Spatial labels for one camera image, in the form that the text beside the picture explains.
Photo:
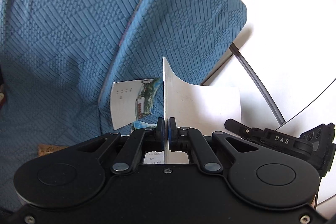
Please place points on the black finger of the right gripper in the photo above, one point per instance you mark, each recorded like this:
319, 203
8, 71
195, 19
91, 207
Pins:
251, 134

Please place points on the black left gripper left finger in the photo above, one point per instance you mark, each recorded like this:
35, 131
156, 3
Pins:
156, 136

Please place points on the white card edgewise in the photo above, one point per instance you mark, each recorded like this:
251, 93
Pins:
205, 108

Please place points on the beige book with gold pattern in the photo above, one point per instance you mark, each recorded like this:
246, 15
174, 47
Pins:
46, 149

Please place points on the blue textured quilt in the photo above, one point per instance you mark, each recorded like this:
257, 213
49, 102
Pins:
55, 57

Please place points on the postcard at lower left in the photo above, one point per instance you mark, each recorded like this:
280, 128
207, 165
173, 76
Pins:
140, 125

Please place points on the white postcard with building photo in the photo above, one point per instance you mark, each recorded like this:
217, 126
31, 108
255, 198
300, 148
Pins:
132, 100

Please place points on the blue textured pillow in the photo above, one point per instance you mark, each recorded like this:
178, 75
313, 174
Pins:
191, 34

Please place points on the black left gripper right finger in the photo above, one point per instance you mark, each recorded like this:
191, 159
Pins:
178, 137

